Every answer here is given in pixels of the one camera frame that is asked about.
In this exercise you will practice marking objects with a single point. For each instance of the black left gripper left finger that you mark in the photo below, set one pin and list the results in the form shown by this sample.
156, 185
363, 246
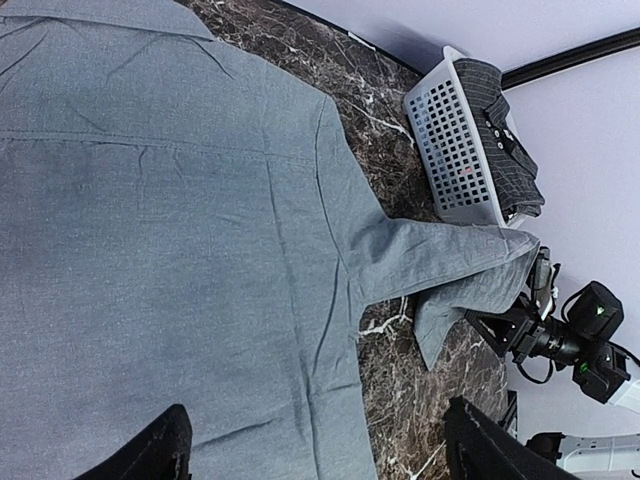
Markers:
161, 450

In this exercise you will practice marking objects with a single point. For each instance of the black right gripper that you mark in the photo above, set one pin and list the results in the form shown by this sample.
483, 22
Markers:
517, 331

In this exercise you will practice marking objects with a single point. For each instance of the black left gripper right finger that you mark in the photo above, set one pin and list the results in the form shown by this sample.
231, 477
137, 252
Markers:
479, 449

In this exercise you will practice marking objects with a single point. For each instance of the light grey plastic basket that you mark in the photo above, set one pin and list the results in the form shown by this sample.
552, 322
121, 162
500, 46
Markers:
451, 149

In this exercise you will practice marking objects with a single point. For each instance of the grey long sleeve shirt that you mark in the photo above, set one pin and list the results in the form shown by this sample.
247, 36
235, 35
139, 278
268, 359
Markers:
184, 222

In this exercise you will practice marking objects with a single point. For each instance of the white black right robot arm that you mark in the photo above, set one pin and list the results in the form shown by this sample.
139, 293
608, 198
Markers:
578, 339

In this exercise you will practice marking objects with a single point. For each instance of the black striped shirt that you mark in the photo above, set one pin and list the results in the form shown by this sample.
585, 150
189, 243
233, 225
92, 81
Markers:
513, 171

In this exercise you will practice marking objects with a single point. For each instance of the white tape piece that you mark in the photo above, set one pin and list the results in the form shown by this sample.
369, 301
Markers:
359, 40

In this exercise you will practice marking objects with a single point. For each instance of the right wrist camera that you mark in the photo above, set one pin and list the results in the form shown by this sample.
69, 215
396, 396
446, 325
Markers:
541, 282

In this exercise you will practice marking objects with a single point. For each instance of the black right frame post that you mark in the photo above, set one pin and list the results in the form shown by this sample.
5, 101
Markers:
571, 58

